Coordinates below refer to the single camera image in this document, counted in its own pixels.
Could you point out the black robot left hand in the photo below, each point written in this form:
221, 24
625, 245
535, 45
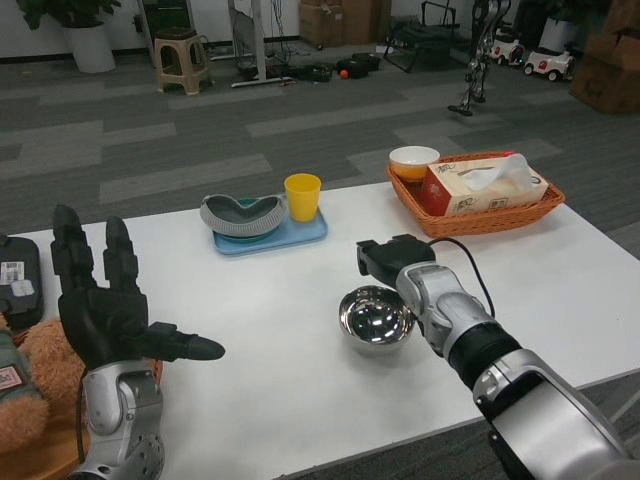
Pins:
105, 325

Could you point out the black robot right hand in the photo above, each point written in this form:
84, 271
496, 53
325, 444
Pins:
400, 257

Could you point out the shiny metal bowl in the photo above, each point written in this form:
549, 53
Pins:
370, 320

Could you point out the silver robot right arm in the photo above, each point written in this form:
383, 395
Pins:
525, 395

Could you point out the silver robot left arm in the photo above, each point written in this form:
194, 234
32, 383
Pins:
120, 415

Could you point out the white and orange ceramic bowl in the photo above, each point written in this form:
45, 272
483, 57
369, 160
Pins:
410, 157

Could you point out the brown teddy bear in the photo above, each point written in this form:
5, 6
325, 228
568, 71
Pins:
50, 360

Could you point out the red and beige tissue box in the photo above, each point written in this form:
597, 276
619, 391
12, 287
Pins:
465, 200

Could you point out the orange wicker basket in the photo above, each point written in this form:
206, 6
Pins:
480, 222

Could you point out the black hard case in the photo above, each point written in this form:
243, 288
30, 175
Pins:
20, 280

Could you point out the light blue plastic tray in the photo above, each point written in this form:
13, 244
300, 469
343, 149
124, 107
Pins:
305, 232

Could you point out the yellow plastic cup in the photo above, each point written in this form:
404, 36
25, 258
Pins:
302, 200

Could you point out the grey knitted heart-shaped basket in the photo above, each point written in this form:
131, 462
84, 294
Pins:
245, 227

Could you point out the teal plate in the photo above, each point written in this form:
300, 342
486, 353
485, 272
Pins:
250, 202

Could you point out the flat black equipment bag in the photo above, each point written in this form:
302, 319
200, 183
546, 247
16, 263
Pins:
315, 74

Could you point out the black folding chair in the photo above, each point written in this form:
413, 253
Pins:
425, 42

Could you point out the silver black humanoid robot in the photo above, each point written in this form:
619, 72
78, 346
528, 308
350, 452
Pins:
482, 55

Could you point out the white toy ride-on car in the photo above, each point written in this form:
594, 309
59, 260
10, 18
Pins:
547, 65
507, 50

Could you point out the stacked open cardboard boxes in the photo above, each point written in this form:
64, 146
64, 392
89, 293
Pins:
322, 25

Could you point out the white standing desk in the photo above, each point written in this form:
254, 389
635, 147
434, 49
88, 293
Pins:
261, 40

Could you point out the brown cardboard box pile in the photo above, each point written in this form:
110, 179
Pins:
610, 85

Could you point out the grey computer tower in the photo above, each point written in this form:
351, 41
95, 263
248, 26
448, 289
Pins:
242, 35

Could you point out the leafy plant in white pot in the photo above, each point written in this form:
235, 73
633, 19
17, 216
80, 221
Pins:
560, 32
92, 50

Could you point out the beige plastic stool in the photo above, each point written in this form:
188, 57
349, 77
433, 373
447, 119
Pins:
182, 42

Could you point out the black and green crate stack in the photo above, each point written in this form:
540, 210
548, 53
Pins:
165, 15

